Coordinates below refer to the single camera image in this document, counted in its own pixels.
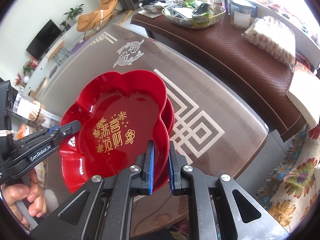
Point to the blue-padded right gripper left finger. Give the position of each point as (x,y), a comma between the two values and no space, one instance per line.
(102,207)

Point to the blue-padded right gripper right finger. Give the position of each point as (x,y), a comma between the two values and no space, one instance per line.
(219,208)

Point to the large red flower plate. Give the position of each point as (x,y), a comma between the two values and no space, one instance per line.
(119,114)

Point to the small red flower plate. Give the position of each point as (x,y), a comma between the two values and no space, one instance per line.
(168,119)

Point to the orange tissue pack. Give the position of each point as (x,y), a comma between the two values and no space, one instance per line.
(22,131)

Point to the clear plastic snack jar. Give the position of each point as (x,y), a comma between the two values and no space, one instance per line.
(28,111)

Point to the floral sofa cover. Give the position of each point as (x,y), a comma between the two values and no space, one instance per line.
(293,186)

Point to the red flower vase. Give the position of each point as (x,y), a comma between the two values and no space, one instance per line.
(19,79)

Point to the small wooden bench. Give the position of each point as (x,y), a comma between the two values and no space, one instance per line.
(56,50)

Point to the purple floor mat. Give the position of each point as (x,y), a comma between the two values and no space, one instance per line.
(79,45)

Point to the black flat television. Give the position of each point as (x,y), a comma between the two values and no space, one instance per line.
(43,40)

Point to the white tv cabinet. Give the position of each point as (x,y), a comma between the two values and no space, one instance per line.
(71,37)

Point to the orange book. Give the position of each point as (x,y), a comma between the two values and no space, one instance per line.
(304,94)

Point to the brown side table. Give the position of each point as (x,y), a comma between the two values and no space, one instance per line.
(259,79)

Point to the orange rocking lounge chair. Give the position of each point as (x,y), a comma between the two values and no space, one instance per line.
(96,19)

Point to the potted green plant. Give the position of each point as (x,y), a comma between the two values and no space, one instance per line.
(74,12)

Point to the bag of biscuits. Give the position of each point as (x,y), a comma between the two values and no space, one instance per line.
(274,37)

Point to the tray of dark items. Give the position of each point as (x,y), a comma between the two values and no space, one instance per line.
(156,6)

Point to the glass bowl of snacks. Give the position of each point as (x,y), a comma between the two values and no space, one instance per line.
(194,15)

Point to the white lidded jar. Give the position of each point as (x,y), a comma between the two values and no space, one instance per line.
(240,14)

